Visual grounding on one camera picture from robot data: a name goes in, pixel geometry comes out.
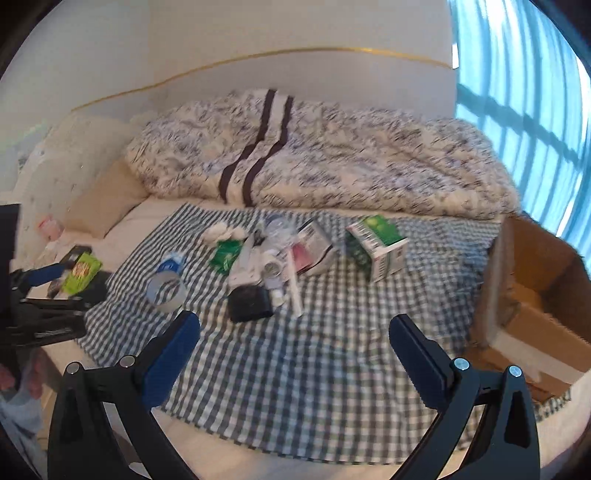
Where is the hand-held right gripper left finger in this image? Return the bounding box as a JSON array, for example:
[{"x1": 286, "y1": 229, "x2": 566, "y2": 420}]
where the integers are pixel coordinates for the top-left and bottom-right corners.
[{"x1": 47, "y1": 310, "x2": 201, "y2": 480}]

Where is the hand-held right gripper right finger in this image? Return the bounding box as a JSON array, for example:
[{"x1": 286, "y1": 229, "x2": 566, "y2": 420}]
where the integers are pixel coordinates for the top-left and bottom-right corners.
[{"x1": 389, "y1": 314, "x2": 541, "y2": 480}]

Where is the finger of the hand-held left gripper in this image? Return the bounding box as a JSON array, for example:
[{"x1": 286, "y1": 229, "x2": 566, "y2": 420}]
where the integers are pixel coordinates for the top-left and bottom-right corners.
[
  {"x1": 7, "y1": 298, "x2": 93, "y2": 347},
  {"x1": 9, "y1": 262, "x2": 65, "y2": 301}
]

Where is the bottle blue label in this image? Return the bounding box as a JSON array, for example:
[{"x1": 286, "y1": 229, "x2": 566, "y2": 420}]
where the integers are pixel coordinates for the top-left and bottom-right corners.
[{"x1": 157, "y1": 251, "x2": 188, "y2": 278}]

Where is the green white carton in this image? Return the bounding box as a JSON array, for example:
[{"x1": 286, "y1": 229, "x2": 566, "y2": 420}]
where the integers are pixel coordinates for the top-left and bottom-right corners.
[{"x1": 345, "y1": 216, "x2": 409, "y2": 283}]

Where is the pink rose tin box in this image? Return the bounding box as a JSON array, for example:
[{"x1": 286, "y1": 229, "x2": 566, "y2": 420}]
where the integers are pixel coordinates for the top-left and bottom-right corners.
[{"x1": 288, "y1": 220, "x2": 340, "y2": 278}]

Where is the cardboard box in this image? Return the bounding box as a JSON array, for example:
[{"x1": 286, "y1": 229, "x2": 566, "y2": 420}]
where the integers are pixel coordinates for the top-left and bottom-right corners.
[{"x1": 466, "y1": 215, "x2": 591, "y2": 402}]

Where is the person's left hand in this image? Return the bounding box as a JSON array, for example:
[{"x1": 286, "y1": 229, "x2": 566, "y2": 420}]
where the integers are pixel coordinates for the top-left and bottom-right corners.
[{"x1": 0, "y1": 354, "x2": 48, "y2": 398}]

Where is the green snack packet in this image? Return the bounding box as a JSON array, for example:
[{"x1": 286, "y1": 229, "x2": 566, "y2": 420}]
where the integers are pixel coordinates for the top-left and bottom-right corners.
[{"x1": 62, "y1": 253, "x2": 102, "y2": 296}]

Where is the small black device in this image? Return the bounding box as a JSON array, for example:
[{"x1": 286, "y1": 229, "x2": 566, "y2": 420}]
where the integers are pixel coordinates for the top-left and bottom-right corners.
[{"x1": 60, "y1": 246, "x2": 93, "y2": 264}]

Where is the small pink container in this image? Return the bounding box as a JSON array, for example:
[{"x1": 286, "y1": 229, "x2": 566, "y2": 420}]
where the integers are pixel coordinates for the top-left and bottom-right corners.
[{"x1": 37, "y1": 217, "x2": 63, "y2": 241}]

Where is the clear tape roll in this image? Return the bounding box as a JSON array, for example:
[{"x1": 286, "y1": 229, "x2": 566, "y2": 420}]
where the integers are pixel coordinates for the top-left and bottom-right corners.
[{"x1": 147, "y1": 272, "x2": 188, "y2": 313}]

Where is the black wallet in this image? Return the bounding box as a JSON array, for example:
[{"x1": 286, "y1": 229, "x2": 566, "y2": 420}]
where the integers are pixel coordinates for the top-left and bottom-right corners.
[{"x1": 228, "y1": 285, "x2": 274, "y2": 323}]

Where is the beige pillow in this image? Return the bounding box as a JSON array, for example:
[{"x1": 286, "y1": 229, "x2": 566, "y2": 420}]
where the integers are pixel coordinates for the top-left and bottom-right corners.
[{"x1": 65, "y1": 159, "x2": 148, "y2": 238}]

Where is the green foil packet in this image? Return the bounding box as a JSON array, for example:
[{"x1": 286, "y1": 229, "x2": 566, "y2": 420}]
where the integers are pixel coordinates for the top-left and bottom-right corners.
[{"x1": 209, "y1": 241, "x2": 243, "y2": 277}]

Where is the white lace pillow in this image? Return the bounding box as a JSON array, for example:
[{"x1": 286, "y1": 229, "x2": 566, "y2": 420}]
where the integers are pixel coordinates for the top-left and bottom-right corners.
[{"x1": 14, "y1": 113, "x2": 144, "y2": 232}]

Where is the blue white checkered cloth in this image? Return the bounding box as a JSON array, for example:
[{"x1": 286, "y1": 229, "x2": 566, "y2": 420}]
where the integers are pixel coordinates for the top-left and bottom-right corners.
[{"x1": 76, "y1": 203, "x2": 571, "y2": 464}]

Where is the white thin tube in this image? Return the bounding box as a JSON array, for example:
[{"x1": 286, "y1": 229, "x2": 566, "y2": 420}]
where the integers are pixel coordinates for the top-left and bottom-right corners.
[{"x1": 285, "y1": 249, "x2": 303, "y2": 317}]

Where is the clear plastic bottle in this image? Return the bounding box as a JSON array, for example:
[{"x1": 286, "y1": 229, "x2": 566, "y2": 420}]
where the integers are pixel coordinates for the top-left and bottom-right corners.
[{"x1": 265, "y1": 215, "x2": 301, "y2": 250}]

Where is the patterned striped duvet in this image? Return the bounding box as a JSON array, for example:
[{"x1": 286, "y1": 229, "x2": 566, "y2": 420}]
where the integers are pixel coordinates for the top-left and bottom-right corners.
[{"x1": 124, "y1": 89, "x2": 522, "y2": 221}]

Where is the sheer window curtain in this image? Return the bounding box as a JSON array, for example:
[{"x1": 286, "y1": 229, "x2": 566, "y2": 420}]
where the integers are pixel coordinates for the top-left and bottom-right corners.
[{"x1": 450, "y1": 0, "x2": 591, "y2": 259}]

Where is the white headboard gold trim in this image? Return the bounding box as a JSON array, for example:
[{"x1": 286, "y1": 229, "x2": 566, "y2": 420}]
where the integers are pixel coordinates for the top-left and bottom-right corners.
[{"x1": 69, "y1": 46, "x2": 458, "y2": 153}]

